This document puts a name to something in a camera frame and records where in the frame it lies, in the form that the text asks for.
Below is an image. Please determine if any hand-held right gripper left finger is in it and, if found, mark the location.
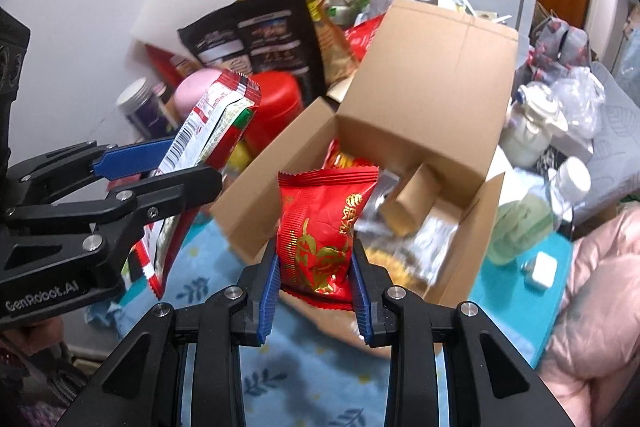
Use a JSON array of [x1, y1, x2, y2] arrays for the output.
[[75, 252, 280, 427]]

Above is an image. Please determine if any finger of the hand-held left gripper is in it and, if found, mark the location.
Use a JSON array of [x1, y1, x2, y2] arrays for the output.
[[5, 164, 223, 233], [7, 139, 176, 202]]

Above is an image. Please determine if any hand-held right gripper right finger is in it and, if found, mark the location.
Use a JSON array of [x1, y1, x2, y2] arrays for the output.
[[350, 252, 556, 427]]

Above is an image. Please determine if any yellow waffle packet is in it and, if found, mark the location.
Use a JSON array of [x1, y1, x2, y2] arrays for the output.
[[364, 247, 437, 299]]

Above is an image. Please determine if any red white packet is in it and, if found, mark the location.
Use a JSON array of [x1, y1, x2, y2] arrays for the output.
[[127, 69, 262, 300]]

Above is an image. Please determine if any plump red snack packet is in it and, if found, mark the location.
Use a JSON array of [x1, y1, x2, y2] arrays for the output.
[[277, 166, 380, 311]]

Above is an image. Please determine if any white floral packet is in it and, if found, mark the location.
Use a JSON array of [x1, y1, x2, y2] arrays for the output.
[[400, 214, 462, 284]]

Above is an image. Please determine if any clear zip bag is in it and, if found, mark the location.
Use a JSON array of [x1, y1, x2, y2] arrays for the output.
[[360, 172, 402, 228]]

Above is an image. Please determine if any small gold box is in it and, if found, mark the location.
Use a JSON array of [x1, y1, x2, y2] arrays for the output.
[[387, 164, 442, 236]]

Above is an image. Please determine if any red gold-print snack packet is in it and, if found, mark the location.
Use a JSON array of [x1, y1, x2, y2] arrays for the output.
[[322, 139, 377, 172]]

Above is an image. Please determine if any cardboard box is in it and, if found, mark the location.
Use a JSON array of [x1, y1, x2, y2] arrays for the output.
[[210, 0, 520, 345]]

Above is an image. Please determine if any purple jar white lid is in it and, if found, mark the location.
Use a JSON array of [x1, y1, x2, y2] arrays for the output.
[[117, 78, 177, 141]]

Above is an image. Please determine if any pink jar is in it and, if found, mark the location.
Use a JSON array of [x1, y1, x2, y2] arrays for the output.
[[172, 69, 227, 124]]

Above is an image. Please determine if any blue floral tablecloth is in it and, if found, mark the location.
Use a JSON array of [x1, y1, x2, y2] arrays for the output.
[[85, 207, 574, 427]]

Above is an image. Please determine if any red canister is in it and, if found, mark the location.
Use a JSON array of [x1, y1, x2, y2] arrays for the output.
[[242, 71, 304, 158]]

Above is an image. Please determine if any black snack pouch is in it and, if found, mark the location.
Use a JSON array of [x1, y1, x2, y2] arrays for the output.
[[177, 0, 327, 101]]

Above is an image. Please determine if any pale green bottle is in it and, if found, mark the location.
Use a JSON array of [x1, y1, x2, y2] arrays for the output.
[[485, 197, 557, 266]]

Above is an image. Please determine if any white charger adapter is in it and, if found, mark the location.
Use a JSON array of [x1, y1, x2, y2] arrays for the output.
[[522, 254, 559, 292]]

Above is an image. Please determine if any brown kraft bag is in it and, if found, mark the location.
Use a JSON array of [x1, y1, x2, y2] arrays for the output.
[[235, 0, 359, 88]]

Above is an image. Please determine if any clear water bottle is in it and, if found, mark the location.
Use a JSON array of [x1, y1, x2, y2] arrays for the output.
[[542, 157, 593, 229]]

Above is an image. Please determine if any red snack bag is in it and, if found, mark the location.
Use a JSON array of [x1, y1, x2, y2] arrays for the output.
[[345, 14, 387, 68]]

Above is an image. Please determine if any pink quilted jacket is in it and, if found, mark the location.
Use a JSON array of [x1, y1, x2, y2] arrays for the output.
[[537, 207, 640, 427]]

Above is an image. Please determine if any white pitcher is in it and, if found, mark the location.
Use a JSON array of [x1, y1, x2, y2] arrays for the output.
[[500, 82, 569, 168]]

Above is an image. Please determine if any clear plastic bag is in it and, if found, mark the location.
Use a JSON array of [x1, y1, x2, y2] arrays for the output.
[[550, 67, 607, 141]]

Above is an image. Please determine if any grey quilt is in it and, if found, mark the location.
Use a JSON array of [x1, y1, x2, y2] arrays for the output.
[[565, 62, 640, 229]]

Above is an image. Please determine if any pink floral bag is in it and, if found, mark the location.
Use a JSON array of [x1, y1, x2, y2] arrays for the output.
[[530, 19, 592, 74]]

